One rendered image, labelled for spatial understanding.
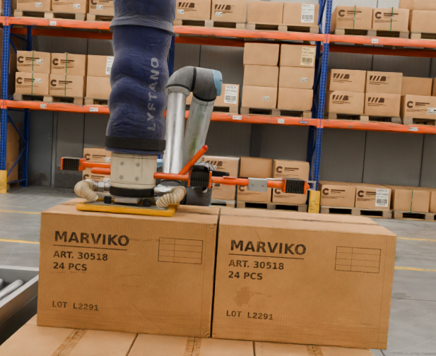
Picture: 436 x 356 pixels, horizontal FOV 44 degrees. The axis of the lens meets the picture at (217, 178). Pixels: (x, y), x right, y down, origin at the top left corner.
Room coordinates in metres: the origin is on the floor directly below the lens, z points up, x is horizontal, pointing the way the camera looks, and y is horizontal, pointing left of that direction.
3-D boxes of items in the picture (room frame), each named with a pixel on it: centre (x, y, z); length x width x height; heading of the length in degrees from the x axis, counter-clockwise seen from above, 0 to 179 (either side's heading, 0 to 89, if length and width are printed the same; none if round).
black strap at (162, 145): (1.99, 0.31, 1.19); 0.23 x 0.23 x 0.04
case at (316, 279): (1.97, -0.32, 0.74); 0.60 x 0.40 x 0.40; 89
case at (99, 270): (1.98, 0.29, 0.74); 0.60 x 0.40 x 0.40; 89
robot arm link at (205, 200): (2.30, 0.08, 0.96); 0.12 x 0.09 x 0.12; 101
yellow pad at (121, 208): (1.89, 0.32, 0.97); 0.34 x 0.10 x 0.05; 89
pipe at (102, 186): (1.99, 0.32, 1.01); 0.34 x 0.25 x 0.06; 89
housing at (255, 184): (1.98, -0.15, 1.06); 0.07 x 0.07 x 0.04; 89
